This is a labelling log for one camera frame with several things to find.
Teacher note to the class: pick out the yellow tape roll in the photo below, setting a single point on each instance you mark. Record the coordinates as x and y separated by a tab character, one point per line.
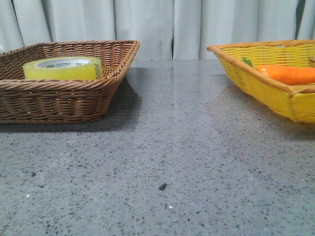
64	68

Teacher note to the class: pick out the small black debris piece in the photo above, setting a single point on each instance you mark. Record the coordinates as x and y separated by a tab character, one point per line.
163	186

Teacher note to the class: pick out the white pleated curtain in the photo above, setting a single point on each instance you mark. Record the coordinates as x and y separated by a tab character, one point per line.
166	29

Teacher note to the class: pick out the brown wicker basket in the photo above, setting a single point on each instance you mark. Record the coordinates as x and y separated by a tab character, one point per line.
69	101

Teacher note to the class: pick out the orange toy carrot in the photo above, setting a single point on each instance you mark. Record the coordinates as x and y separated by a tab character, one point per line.
288	75

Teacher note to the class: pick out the yellow wicker basket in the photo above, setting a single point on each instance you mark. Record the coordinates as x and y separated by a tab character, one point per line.
240	60

